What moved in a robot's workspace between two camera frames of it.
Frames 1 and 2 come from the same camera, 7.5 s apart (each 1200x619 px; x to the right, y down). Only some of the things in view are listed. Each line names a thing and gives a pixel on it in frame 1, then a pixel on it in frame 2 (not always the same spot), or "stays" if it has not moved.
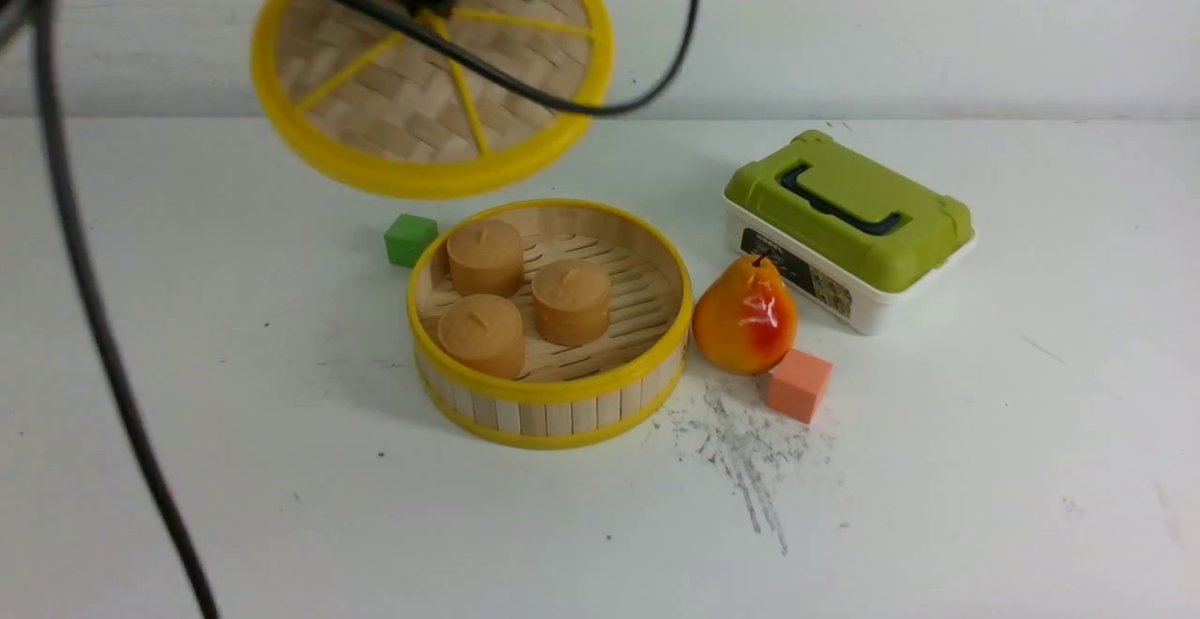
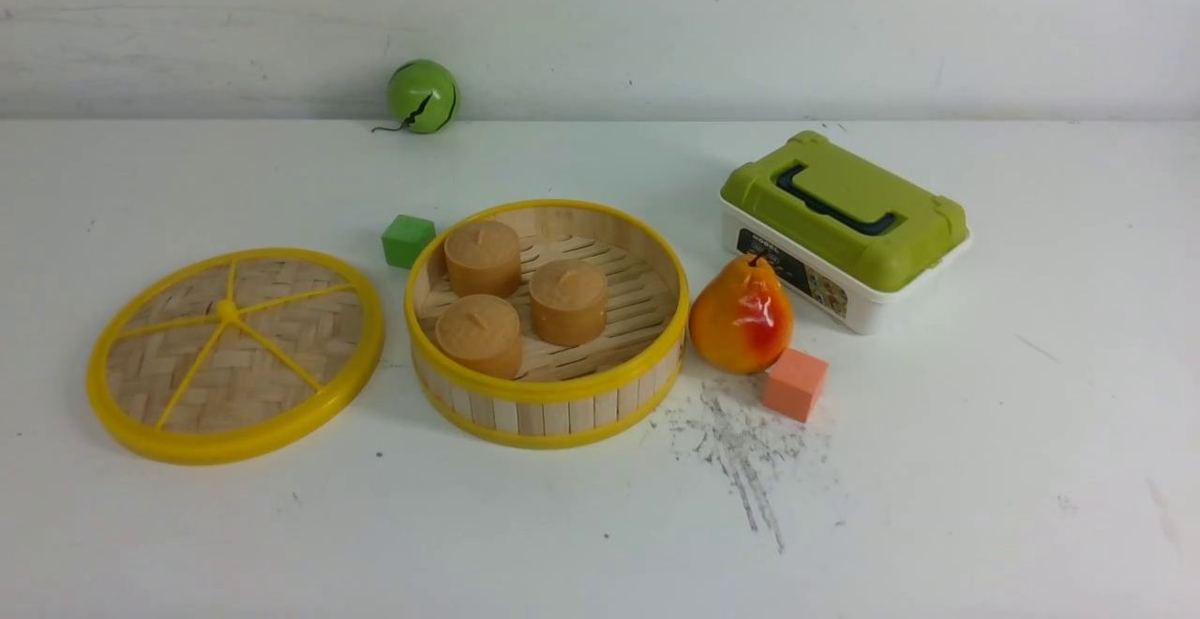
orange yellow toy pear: (746, 318) stays
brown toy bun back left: (486, 257) stays
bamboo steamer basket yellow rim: (562, 396) stays
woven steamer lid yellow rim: (368, 97) to (224, 354)
